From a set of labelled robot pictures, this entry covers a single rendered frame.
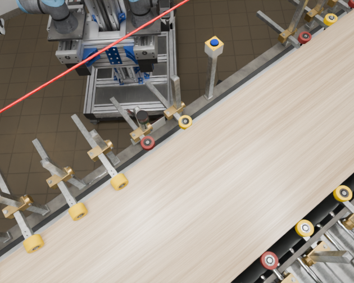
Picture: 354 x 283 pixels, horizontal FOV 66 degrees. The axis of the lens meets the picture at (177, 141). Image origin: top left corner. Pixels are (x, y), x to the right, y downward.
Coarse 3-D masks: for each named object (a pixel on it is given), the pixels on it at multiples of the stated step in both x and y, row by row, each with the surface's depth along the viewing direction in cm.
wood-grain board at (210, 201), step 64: (320, 64) 169; (192, 128) 156; (256, 128) 154; (320, 128) 152; (128, 192) 144; (192, 192) 142; (256, 192) 140; (320, 192) 139; (64, 256) 133; (128, 256) 131; (192, 256) 130; (256, 256) 129
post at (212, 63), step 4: (208, 56) 148; (208, 60) 151; (212, 60) 148; (216, 60) 151; (208, 64) 154; (212, 64) 151; (208, 68) 157; (212, 68) 155; (208, 72) 160; (212, 72) 159; (208, 76) 163; (212, 76) 163; (208, 80) 167; (212, 80) 167; (208, 84) 170; (212, 84) 171; (208, 88) 174; (212, 88) 176; (208, 92) 177; (212, 92) 181; (204, 96) 186; (208, 96) 181; (212, 96) 184; (208, 100) 185
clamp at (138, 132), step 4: (148, 124) 162; (148, 128) 161; (152, 128) 163; (132, 132) 160; (136, 132) 160; (140, 132) 160; (144, 132) 160; (148, 132) 163; (132, 136) 159; (136, 136) 159; (136, 140) 161
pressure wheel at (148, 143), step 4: (144, 136) 155; (148, 136) 155; (144, 140) 154; (148, 140) 154; (152, 140) 154; (144, 144) 153; (148, 144) 153; (152, 144) 153; (144, 148) 153; (148, 148) 152; (152, 148) 155
